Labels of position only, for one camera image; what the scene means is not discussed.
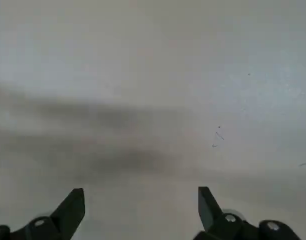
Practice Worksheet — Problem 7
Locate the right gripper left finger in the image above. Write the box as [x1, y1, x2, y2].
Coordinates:
[0, 187, 86, 240]

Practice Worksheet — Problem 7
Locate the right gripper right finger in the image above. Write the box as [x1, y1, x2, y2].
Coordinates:
[192, 186, 301, 240]

